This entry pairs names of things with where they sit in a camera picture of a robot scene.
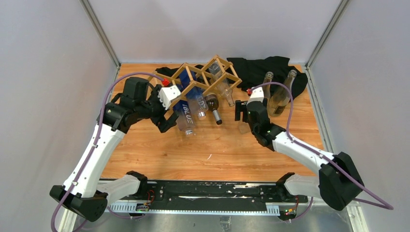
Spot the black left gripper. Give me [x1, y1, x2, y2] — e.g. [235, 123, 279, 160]
[136, 85, 179, 131]

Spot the small clear glass bottle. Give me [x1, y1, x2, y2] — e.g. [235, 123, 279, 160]
[208, 61, 234, 107]

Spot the clear bottle with silver label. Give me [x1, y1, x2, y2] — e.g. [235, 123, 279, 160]
[267, 70, 297, 117]

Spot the clear bottle with black label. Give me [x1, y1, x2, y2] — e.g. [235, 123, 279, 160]
[262, 72, 274, 100]

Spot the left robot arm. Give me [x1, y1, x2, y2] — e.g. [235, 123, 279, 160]
[50, 77, 181, 222]

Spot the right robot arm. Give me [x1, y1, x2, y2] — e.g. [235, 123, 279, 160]
[235, 99, 364, 211]

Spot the blue labelled clear bottle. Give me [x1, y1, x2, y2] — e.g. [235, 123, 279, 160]
[173, 71, 195, 136]

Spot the dark brown wine bottle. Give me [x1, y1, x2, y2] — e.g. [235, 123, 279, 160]
[205, 94, 222, 125]

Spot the wooden lattice wine rack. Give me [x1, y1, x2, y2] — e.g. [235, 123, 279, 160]
[153, 55, 242, 106]

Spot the black cloth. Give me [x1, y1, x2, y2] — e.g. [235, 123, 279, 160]
[155, 56, 309, 98]

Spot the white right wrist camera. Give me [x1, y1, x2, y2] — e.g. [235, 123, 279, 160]
[247, 87, 264, 104]

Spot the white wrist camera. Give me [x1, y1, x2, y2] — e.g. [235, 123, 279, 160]
[158, 85, 181, 110]
[247, 87, 264, 104]

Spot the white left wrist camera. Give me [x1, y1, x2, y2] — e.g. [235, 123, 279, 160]
[158, 85, 181, 110]

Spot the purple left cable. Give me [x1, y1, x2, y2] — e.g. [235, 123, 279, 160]
[50, 72, 170, 232]

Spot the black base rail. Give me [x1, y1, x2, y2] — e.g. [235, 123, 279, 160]
[110, 180, 308, 216]

